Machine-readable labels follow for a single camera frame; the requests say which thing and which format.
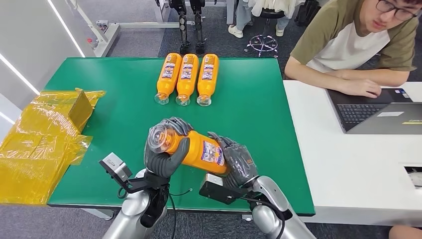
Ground black backpack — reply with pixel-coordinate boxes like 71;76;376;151
295;0;320;27

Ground dark grey laptop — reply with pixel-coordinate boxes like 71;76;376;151
326;88;422;135

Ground yellow film wrapped cardboard box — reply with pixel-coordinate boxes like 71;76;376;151
0;88;106;206

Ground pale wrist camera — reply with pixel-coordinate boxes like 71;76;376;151
99;152;133;184
199;173;248;205

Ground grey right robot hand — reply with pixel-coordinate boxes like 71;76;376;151
207;131;259;189

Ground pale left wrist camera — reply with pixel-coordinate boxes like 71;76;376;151
99;152;133;184

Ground orange bottle with clear cap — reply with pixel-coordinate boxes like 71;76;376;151
175;53;200;107
154;52;183;106
196;53;219;107
146;123;230;175

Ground seated background person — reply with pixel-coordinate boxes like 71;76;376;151
227;0;298;38

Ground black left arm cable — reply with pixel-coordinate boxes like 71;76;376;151
169;188;193;239

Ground person's glasses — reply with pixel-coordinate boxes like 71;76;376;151
376;0;421;22

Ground person's right hand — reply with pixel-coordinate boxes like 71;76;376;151
339;79;382;99

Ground person's knee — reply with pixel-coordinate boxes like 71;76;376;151
389;225;422;239

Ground stool with chrome base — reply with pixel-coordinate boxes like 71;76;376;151
244;8;286;58

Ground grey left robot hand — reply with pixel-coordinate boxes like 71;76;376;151
143;117;195;179

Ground black humanoid robot leg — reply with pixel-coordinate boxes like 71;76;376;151
168;0;191;55
189;0;208;55

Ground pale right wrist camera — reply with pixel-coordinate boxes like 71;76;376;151
199;173;248;205

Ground white metal gantry frame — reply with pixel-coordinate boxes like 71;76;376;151
69;0;197;58

